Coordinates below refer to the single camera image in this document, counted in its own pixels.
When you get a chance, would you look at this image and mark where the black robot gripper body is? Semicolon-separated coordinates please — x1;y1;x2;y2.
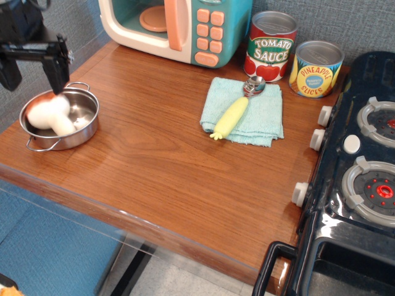
1;1;74;64

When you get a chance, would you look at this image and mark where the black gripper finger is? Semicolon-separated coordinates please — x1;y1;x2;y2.
1;59;22;91
41;57;69;95

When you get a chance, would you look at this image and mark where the brown white plush mushroom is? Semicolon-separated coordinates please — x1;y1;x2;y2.
26;93;77;136

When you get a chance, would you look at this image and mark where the stainless steel pot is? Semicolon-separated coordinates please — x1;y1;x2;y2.
19;82;99;152

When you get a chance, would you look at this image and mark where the teal toy microwave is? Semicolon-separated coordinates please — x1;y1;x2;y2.
99;0;252;68

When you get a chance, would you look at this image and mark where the light blue folded cloth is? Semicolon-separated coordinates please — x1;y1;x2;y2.
200;77;284;147

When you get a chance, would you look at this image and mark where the orange object bottom corner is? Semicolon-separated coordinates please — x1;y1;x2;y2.
0;274;24;296

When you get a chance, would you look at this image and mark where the tomato sauce can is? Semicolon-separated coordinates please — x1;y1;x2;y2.
244;10;298;83

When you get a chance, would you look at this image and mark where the pineapple slices can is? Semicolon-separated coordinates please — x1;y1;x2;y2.
289;41;344;98

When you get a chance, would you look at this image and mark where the white stove knob middle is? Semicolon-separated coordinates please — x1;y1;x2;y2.
310;129;325;152

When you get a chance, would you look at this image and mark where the white stove knob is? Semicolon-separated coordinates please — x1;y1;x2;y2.
310;129;325;152
291;183;309;207
317;105;332;128

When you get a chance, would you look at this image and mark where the white stove knob upper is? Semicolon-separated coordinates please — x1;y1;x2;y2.
317;105;332;128

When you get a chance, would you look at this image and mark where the white stove knob lower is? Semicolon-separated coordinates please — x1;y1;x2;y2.
291;183;309;207

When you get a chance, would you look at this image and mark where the black toy stove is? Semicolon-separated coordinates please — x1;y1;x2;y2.
253;51;394;295

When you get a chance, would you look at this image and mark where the yellow handled metal spoon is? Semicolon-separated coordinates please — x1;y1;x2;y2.
210;76;266;141

